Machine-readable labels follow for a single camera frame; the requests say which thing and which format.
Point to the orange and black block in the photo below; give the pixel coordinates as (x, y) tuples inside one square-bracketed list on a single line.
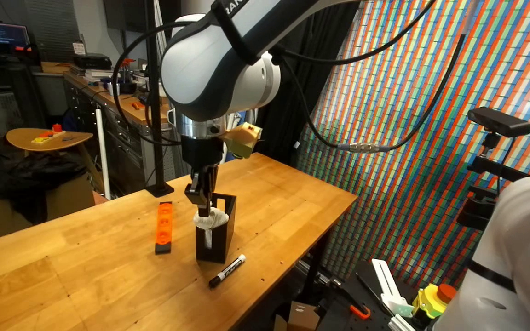
[(164, 227)]

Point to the black cloth heap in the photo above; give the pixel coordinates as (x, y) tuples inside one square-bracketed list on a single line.
[(30, 177)]

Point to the black curtain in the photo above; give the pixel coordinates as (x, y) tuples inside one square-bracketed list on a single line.
[(311, 69)]

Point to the colourful toy board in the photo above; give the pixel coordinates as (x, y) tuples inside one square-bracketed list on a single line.
[(48, 136)]

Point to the black marker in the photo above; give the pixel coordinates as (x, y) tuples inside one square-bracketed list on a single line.
[(226, 271)]

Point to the camera on mount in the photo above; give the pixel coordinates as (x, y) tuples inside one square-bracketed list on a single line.
[(497, 122)]

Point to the workbench with drawers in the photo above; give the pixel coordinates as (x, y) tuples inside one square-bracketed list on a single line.
[(122, 142)]

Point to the black device on books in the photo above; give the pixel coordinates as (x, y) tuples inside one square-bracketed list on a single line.
[(91, 62)]

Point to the small cardboard box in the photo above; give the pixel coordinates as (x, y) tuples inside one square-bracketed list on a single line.
[(302, 317)]

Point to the white pipe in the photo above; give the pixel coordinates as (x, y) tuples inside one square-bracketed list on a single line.
[(103, 156)]

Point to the yellow emergency stop button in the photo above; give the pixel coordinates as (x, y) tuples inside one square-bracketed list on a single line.
[(433, 301)]

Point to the white towel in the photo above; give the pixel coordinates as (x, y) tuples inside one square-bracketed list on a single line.
[(212, 219)]

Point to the black holder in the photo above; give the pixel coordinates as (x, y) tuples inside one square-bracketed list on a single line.
[(221, 239)]

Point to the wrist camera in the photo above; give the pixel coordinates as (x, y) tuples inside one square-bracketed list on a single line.
[(243, 140)]

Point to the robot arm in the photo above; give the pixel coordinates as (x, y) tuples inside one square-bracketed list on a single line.
[(210, 69)]

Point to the white bracket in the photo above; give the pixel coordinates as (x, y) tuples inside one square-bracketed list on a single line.
[(387, 282)]

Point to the round wooden table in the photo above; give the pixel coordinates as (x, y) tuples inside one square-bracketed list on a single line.
[(21, 138)]

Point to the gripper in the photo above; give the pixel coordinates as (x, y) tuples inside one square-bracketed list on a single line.
[(202, 152)]

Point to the large cardboard box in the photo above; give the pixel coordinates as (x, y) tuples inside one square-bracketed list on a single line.
[(67, 200)]

